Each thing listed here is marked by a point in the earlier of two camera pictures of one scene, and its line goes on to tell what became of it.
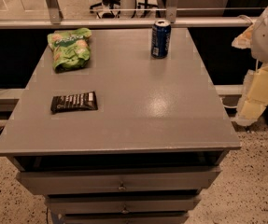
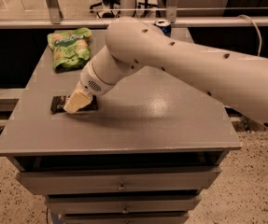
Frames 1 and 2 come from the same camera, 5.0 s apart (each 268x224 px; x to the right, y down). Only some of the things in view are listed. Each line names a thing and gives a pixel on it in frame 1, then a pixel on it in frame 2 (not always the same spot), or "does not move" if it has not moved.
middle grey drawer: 123,204 does not move
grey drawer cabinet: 153,146 does not move
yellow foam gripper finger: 260,88 to 91,82
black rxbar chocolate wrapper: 76,102 does not move
